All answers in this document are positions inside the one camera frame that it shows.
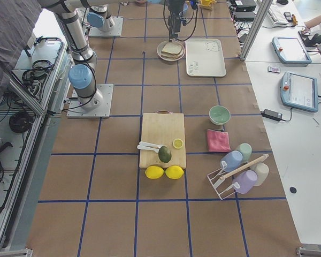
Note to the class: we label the purple mug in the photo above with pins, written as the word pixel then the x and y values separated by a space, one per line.
pixel 244 181

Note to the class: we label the upper teach pendant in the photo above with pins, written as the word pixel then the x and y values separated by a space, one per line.
pixel 290 51

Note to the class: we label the teach pendant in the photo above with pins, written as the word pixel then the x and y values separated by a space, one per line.
pixel 299 91
pixel 290 51

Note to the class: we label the lemon slice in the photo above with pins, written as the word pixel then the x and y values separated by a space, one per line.
pixel 177 143

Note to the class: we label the wooden cutting board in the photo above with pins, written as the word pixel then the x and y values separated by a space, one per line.
pixel 162 129

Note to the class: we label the bread slice on plate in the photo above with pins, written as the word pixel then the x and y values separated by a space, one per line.
pixel 171 58

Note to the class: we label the black power adapter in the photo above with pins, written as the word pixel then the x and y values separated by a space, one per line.
pixel 273 115

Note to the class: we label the bread slice from board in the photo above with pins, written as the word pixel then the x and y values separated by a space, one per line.
pixel 172 48

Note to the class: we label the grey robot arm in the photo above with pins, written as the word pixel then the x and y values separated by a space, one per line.
pixel 82 74

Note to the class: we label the cream bear tray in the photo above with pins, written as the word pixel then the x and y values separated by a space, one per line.
pixel 204 58

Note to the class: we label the yellow cup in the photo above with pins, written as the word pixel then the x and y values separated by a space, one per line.
pixel 207 4

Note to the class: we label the lower teach pendant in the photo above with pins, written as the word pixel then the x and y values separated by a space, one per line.
pixel 299 91

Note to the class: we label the aluminium frame post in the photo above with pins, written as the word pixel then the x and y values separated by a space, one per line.
pixel 260 16

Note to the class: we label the cream mug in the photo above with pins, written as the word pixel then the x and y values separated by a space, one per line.
pixel 262 171

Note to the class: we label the avocado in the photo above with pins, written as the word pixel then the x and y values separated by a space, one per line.
pixel 164 154

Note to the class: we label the white plastic spoon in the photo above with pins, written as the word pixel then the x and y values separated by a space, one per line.
pixel 149 146

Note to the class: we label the blue mug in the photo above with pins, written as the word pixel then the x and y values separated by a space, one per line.
pixel 231 161

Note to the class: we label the cream round plate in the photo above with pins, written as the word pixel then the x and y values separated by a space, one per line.
pixel 160 46

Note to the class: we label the right whole lemon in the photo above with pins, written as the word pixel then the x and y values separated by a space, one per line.
pixel 174 172

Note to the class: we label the left whole lemon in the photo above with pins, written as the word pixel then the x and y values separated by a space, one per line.
pixel 154 172

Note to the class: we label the pink cloth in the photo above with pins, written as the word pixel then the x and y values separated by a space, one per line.
pixel 218 141

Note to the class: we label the green bowl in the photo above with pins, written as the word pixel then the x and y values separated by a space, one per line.
pixel 219 115

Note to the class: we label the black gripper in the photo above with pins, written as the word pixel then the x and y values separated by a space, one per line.
pixel 173 8

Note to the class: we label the whole lemon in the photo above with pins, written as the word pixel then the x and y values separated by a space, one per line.
pixel 174 172
pixel 154 172

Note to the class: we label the green mug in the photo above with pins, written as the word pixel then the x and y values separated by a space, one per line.
pixel 246 150

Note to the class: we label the white wire cup rack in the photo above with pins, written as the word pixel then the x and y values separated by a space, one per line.
pixel 221 181

